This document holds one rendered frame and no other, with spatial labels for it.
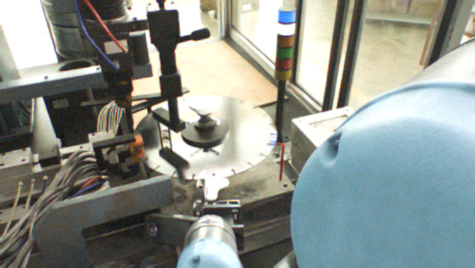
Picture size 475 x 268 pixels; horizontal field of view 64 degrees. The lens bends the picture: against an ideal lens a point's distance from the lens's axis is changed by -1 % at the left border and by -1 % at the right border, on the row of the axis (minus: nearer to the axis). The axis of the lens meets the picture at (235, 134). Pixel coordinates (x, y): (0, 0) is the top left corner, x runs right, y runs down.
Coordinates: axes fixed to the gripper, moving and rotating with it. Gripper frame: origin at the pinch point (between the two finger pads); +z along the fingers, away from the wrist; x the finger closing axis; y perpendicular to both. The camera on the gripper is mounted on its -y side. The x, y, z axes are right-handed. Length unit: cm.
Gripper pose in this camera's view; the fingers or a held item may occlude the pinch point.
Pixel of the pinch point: (202, 208)
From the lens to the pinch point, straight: 79.3
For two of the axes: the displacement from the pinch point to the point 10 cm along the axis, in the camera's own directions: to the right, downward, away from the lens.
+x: -0.1, -10.0, -0.6
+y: 10.0, -0.1, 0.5
